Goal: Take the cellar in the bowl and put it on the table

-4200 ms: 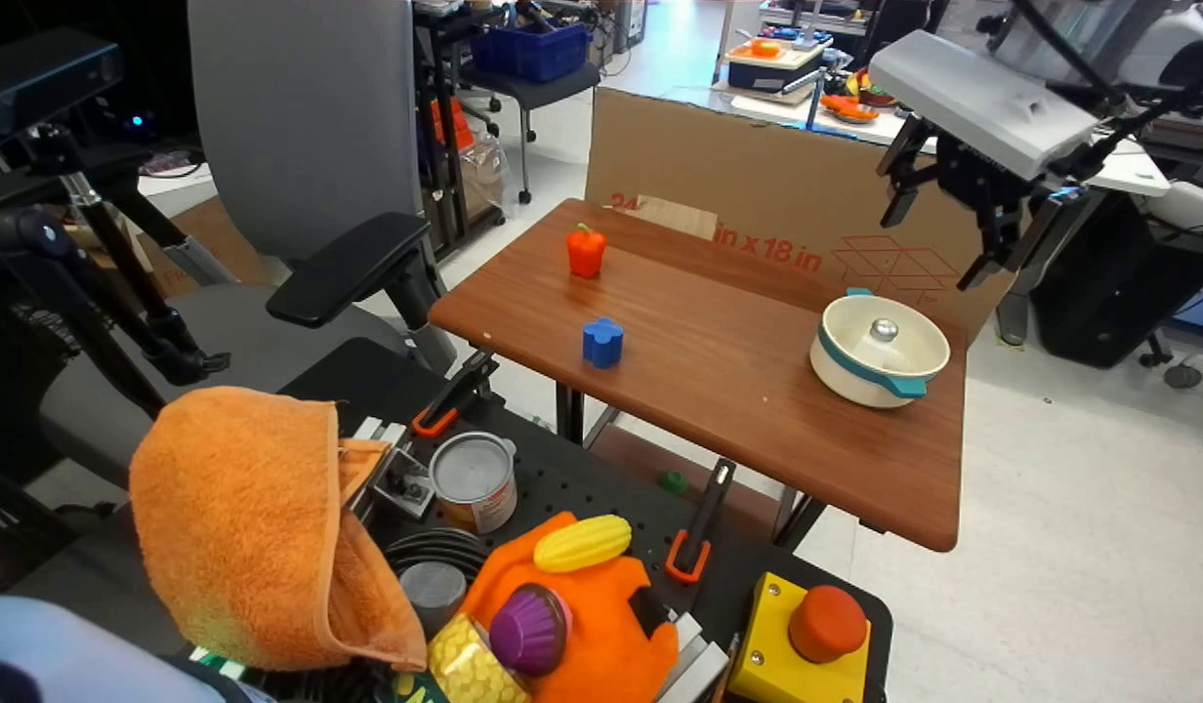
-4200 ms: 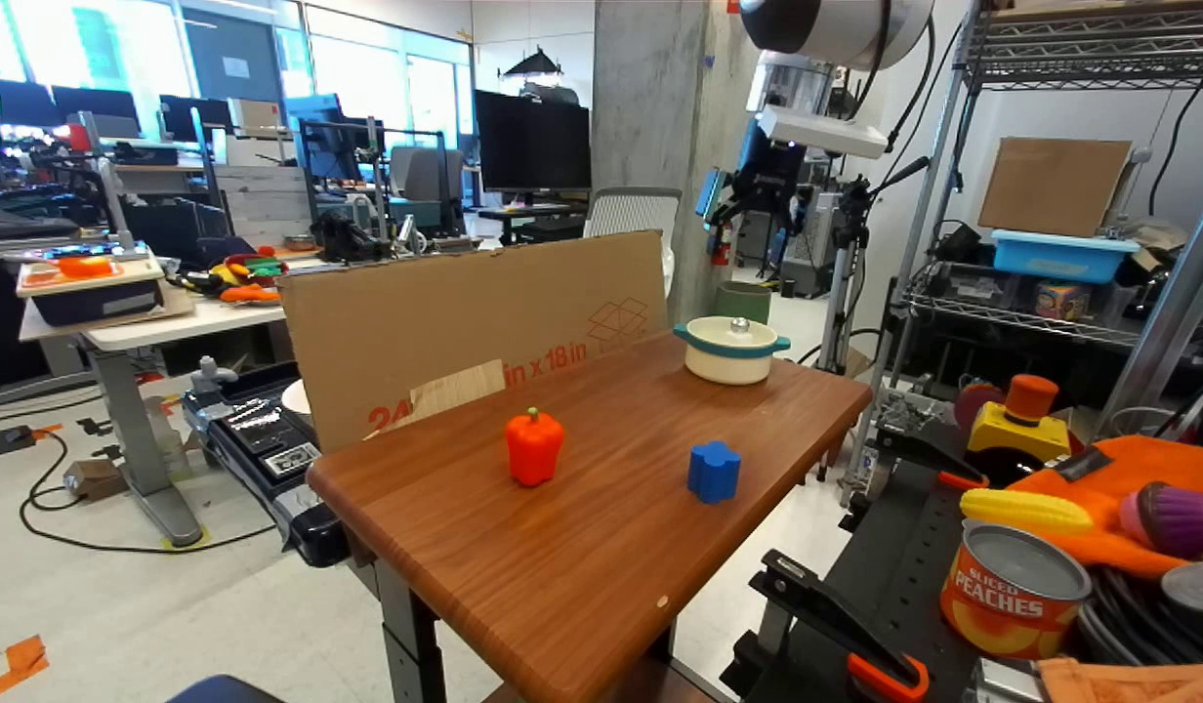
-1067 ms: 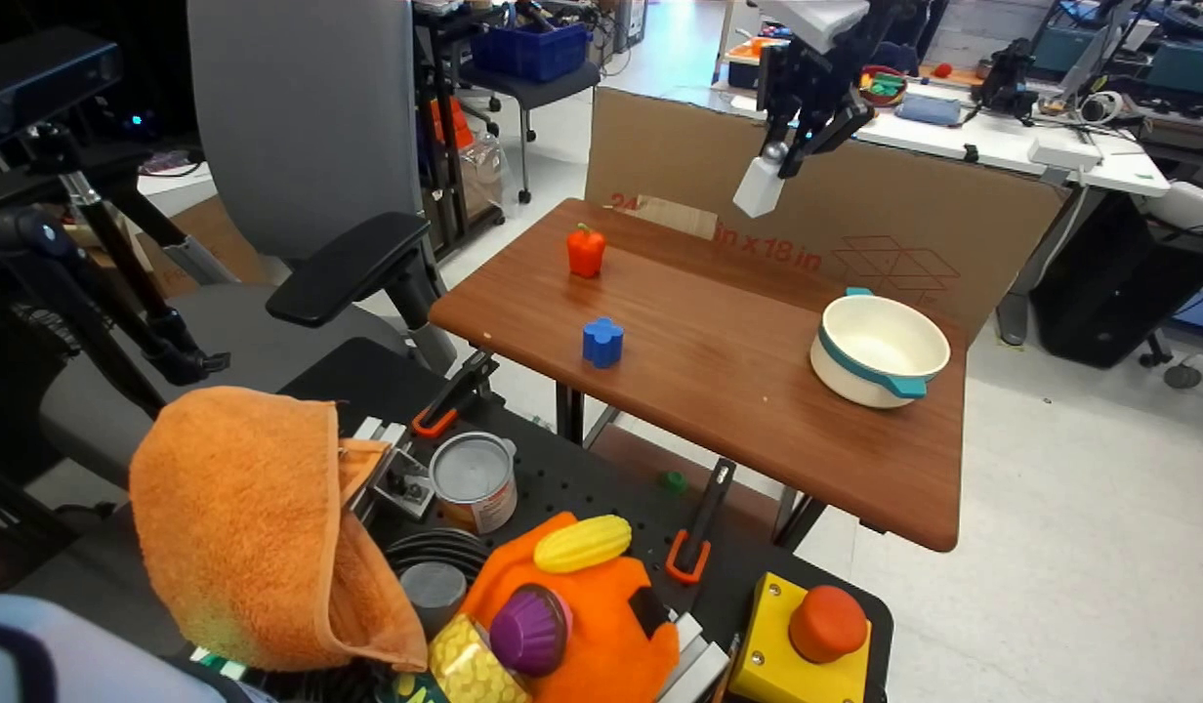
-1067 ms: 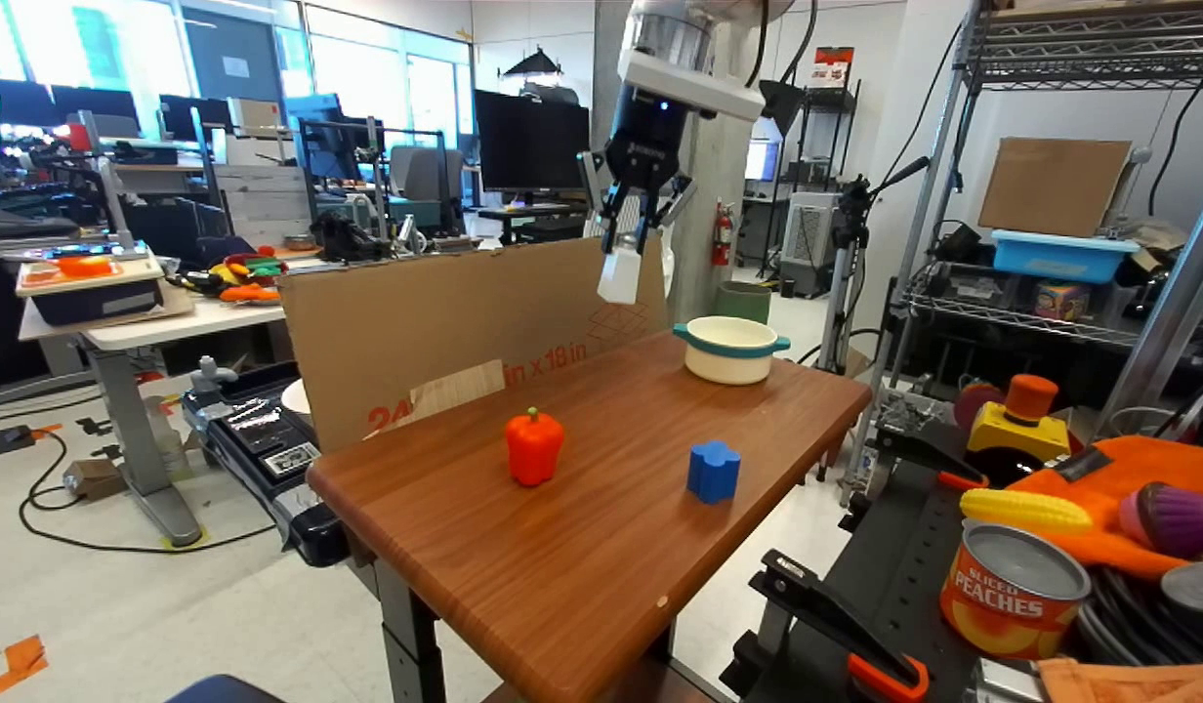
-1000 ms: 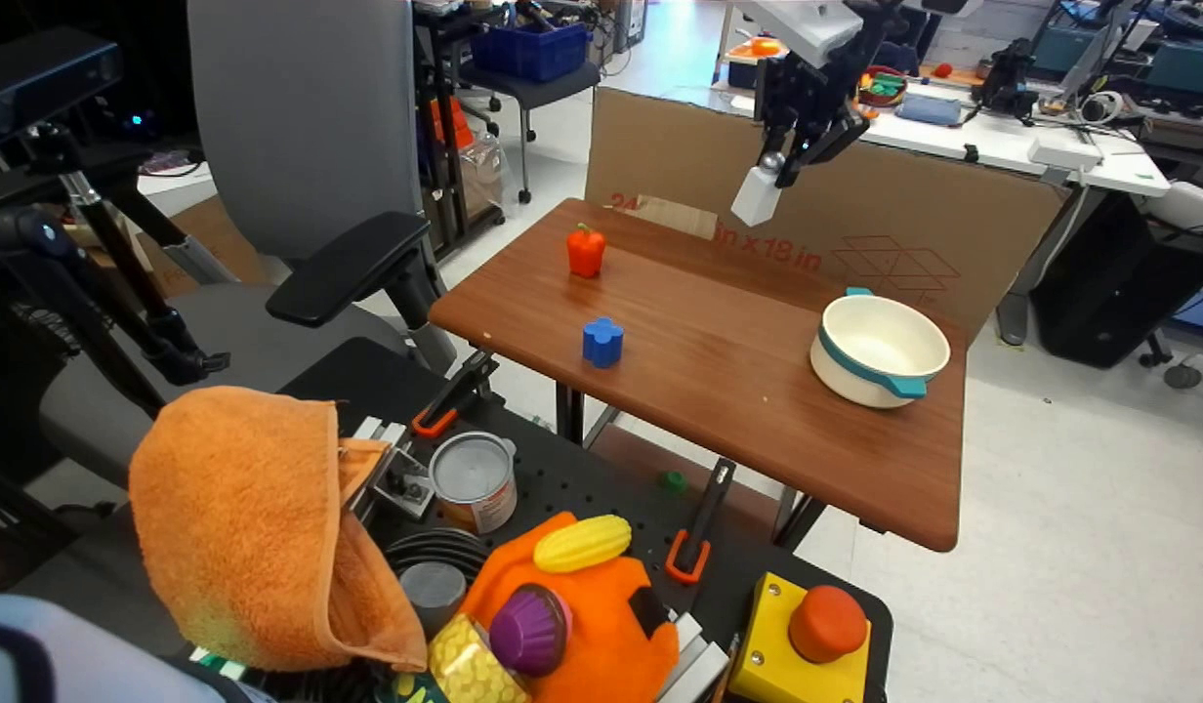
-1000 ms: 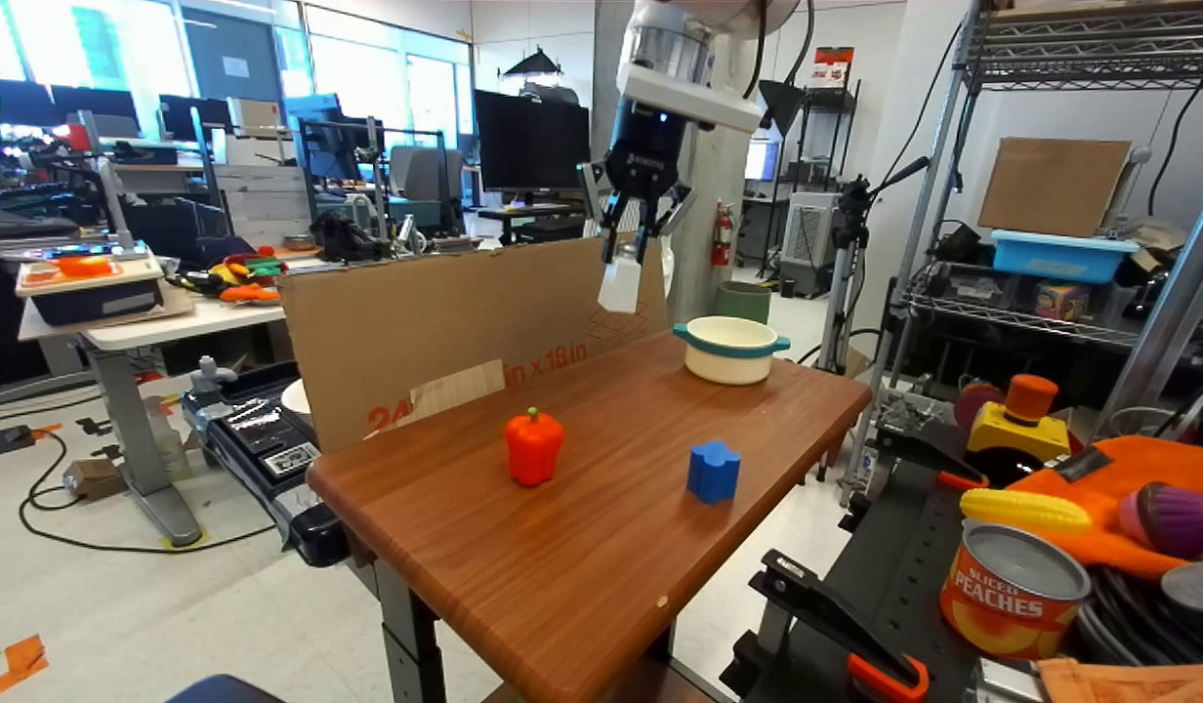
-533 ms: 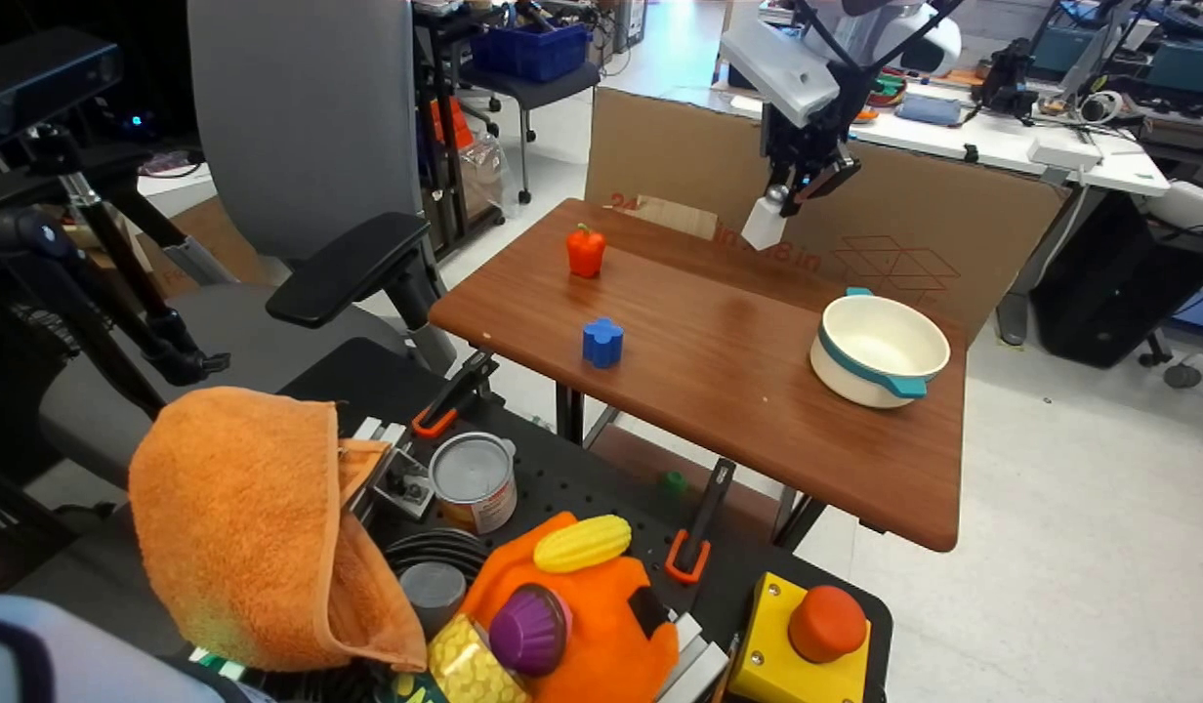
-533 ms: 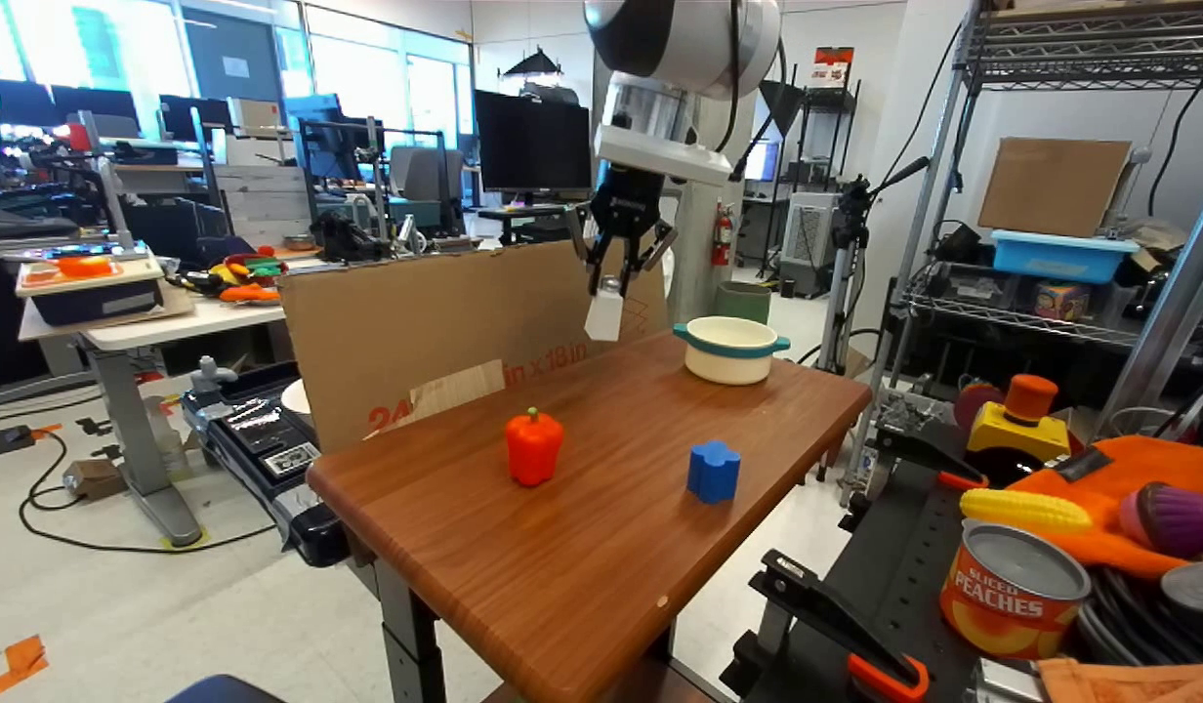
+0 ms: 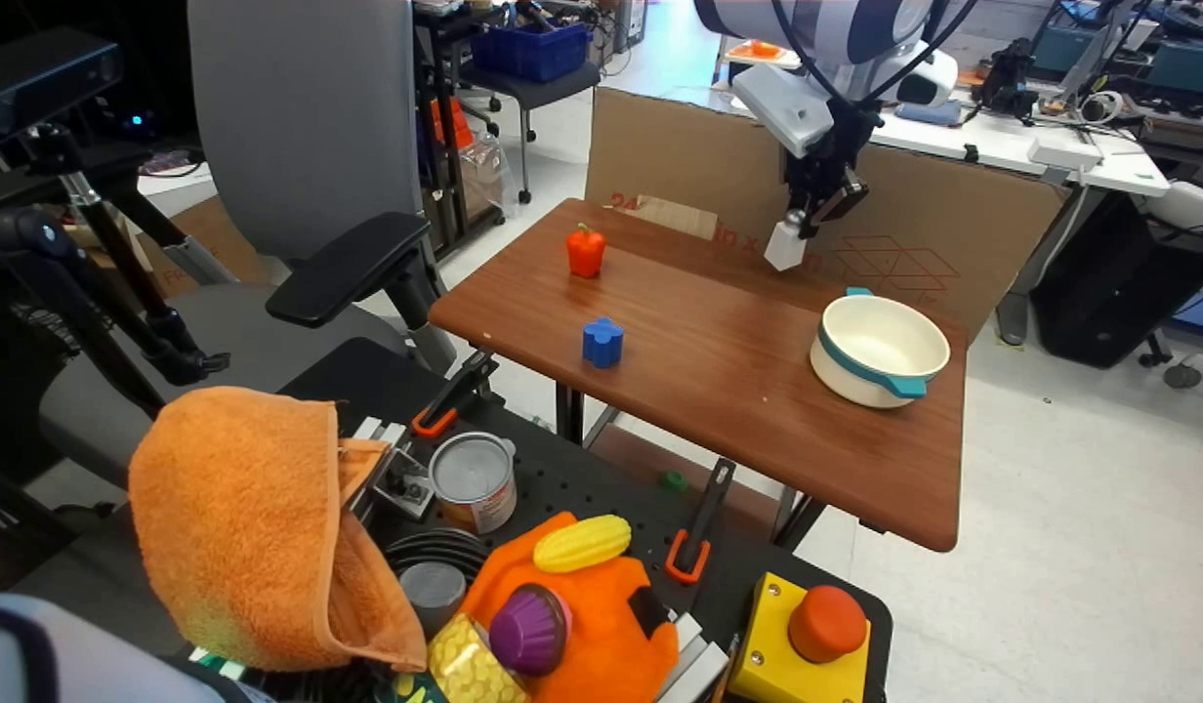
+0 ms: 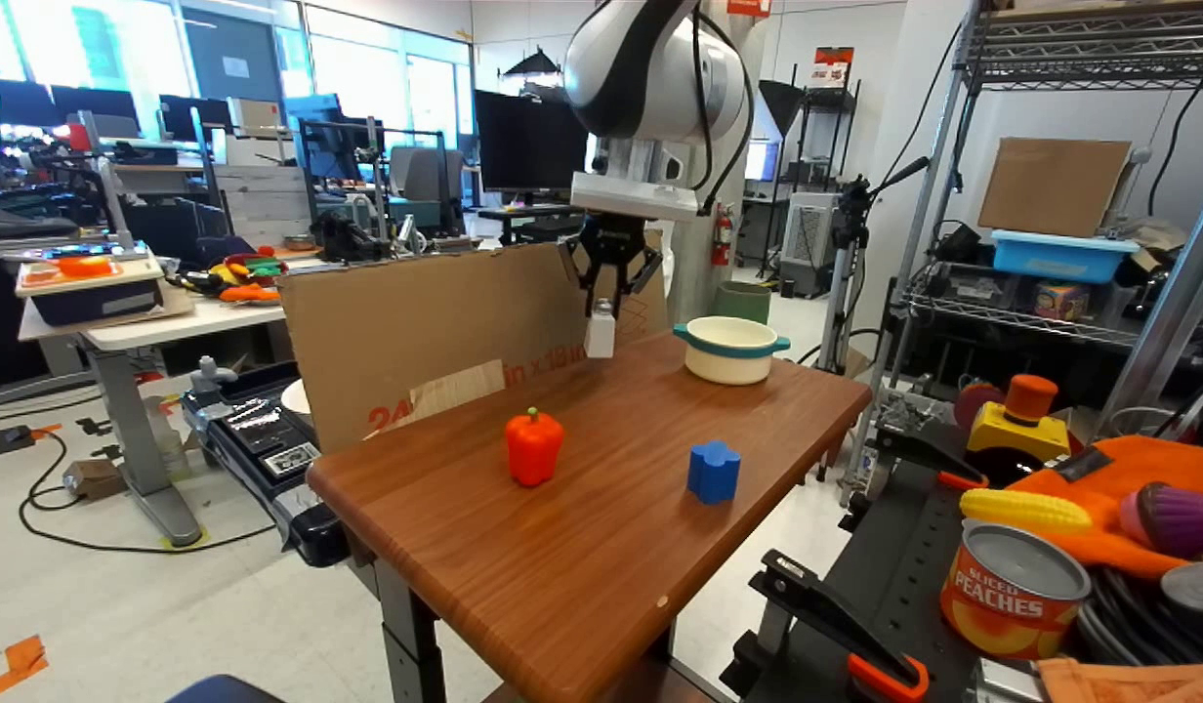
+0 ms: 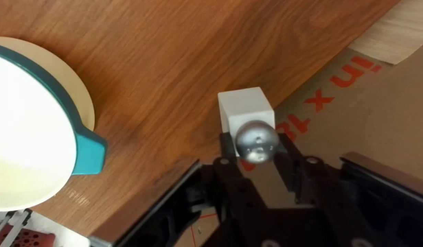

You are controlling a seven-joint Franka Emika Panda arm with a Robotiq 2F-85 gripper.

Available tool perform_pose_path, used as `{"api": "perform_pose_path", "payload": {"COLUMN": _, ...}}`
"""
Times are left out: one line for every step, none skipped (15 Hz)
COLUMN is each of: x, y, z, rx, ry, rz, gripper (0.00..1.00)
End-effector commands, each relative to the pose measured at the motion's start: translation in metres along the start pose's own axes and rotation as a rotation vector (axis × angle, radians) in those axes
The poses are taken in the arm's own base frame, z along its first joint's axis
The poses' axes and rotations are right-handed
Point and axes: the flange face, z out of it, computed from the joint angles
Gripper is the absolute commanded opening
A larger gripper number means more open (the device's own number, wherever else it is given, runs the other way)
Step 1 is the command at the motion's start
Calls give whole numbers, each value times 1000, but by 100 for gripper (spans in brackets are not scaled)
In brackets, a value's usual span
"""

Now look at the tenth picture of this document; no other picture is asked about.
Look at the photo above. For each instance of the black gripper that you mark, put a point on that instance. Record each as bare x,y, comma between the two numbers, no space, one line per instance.
616,241

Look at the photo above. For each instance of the white salt cellar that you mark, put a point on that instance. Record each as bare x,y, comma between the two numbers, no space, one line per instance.
604,333

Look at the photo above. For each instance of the cream bowl teal rim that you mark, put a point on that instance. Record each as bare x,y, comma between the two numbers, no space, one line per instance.
726,360

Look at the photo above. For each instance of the red fire extinguisher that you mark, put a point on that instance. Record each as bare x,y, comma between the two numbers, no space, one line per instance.
718,241

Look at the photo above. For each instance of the black monitor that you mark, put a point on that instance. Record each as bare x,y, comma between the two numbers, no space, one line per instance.
526,140

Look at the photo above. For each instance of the orange toy bell pepper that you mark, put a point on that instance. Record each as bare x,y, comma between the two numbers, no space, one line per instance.
532,450

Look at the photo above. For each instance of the brown cardboard sheet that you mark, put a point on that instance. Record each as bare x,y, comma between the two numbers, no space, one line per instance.
420,333

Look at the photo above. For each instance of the blue block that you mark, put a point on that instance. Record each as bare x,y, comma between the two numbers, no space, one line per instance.
712,475

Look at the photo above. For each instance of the colourful toy pile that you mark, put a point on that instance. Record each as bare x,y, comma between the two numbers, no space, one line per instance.
243,278

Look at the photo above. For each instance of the black electronics box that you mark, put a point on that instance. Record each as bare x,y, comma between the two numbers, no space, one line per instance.
269,454

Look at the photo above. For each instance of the black table leg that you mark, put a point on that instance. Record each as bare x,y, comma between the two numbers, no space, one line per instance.
411,639

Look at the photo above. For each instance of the yellow toy with orange knob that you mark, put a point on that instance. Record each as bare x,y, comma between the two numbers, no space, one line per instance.
1018,425

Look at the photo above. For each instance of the blue plastic bin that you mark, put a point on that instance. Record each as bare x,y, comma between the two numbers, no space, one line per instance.
1057,259

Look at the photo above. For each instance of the brown cardboard panel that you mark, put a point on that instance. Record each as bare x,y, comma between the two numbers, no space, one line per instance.
1053,190

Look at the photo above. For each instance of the yellow banana toy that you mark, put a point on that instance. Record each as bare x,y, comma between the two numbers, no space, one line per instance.
1018,509

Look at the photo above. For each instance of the white side desk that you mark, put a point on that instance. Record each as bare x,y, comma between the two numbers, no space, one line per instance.
133,390

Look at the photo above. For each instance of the peaches tin can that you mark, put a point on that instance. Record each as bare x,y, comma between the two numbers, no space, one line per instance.
1004,601

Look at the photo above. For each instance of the black white box orange lid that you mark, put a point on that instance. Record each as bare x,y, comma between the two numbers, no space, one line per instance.
92,291

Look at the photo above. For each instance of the grey power adapter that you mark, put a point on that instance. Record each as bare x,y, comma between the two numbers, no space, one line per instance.
92,476

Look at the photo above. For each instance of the blue chair seat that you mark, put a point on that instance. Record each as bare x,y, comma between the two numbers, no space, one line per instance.
225,687

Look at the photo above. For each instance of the silver aluminium beam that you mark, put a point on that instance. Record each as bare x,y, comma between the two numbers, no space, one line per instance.
1168,306

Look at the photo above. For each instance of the orange cloth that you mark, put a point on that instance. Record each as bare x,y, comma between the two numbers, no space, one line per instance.
1151,467

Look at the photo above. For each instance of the purple toy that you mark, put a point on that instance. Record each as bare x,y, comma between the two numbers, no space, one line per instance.
1179,515

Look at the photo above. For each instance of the black plate stack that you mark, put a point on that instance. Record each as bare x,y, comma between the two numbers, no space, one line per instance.
1151,627

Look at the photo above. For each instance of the orange towel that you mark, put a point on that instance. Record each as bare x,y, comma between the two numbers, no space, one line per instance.
1123,679

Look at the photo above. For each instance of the orange floor tape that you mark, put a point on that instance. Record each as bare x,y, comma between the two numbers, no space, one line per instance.
14,664

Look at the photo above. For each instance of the black camera on stand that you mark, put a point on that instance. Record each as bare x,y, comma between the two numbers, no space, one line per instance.
850,216

